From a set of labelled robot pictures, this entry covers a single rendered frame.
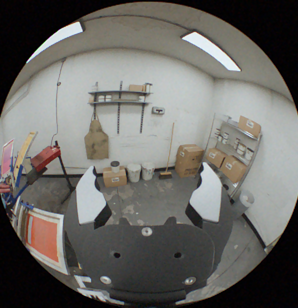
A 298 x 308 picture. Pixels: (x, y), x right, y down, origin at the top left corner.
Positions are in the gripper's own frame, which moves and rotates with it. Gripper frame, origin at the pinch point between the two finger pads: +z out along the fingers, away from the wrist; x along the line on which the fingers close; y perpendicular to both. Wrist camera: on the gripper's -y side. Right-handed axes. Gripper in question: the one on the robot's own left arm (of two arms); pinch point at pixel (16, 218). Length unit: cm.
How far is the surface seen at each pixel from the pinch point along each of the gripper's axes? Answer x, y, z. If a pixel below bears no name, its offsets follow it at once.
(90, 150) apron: 64, -191, 38
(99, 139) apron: 85, -192, 15
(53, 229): 47, -13, 16
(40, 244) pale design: 29.5, 9.7, 16.1
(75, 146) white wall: 26, -199, 29
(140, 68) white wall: 158, -201, -135
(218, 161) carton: 325, -94, 27
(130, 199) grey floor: 138, -117, 113
